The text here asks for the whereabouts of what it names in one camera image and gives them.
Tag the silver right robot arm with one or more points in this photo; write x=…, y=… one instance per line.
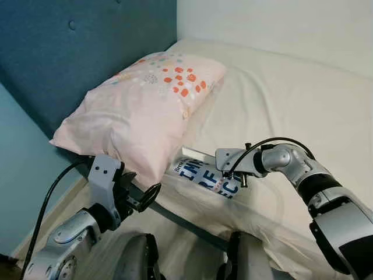
x=338, y=221

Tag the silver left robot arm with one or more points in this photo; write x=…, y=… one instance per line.
x=70, y=239

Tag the teal upholstered headboard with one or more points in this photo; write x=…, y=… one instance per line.
x=70, y=46

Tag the pink patterned pillow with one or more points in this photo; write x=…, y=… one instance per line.
x=134, y=116

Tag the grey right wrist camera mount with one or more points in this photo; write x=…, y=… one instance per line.
x=233, y=157

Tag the robot left leg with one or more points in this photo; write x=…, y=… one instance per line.
x=137, y=259

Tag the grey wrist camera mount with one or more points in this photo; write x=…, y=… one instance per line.
x=104, y=178
x=233, y=157

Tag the beige bed mattress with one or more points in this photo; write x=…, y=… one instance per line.
x=291, y=99

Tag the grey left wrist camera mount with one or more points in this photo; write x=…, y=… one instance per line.
x=104, y=178

